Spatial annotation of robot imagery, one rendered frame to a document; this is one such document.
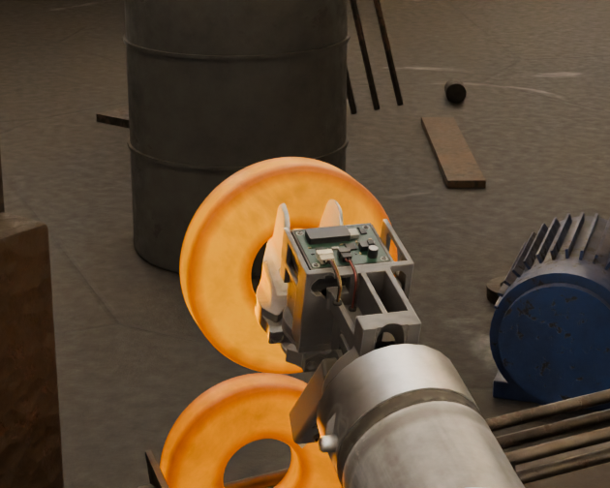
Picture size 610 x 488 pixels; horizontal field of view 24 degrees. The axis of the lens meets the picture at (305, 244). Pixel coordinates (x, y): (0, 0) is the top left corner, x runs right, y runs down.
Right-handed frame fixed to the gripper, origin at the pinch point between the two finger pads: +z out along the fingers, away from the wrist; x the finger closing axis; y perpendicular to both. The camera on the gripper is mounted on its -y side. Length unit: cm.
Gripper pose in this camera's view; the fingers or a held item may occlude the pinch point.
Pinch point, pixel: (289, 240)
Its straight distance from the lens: 101.2
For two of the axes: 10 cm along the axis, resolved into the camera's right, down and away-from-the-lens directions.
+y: 0.9, -8.3, -5.6
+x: -9.6, 0.9, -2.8
